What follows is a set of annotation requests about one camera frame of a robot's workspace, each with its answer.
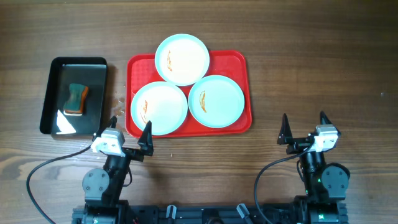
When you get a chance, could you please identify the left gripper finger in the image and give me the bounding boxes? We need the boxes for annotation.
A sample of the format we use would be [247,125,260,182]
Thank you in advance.
[137,121,154,156]
[93,116,118,139]

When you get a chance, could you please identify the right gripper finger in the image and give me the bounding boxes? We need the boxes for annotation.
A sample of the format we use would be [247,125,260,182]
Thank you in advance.
[319,111,341,136]
[277,113,293,145]

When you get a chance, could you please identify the light blue plate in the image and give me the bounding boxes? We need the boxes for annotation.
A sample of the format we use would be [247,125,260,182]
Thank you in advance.
[130,81,188,136]
[154,34,210,86]
[188,75,245,128]

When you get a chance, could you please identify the green orange sponge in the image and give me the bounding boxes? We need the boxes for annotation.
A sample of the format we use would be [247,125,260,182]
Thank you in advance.
[63,83,89,116]

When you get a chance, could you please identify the light blue plate top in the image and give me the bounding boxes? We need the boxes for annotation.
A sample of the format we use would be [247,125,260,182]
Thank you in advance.
[154,34,210,86]

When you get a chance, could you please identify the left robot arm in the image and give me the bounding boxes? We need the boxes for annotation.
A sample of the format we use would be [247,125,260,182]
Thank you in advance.
[72,116,154,224]

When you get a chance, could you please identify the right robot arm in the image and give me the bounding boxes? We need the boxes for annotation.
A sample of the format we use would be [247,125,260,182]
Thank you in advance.
[277,112,350,224]

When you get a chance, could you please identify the black rectangular tray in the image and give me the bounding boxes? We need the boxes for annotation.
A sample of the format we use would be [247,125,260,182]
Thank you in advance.
[39,57,108,135]

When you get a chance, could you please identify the red plastic tray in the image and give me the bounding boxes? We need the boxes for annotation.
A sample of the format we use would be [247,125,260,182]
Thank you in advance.
[125,50,252,138]

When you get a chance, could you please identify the right black cable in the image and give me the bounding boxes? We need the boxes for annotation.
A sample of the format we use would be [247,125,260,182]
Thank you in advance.
[253,142,315,215]

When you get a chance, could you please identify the black cable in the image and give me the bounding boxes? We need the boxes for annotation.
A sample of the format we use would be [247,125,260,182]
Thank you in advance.
[25,144,94,224]
[253,142,315,215]

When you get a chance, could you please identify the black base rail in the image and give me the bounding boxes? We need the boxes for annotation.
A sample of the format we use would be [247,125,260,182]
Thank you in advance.
[72,202,349,224]

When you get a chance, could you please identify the left black cable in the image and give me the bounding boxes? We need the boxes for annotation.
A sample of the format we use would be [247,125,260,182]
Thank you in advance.
[25,144,94,224]

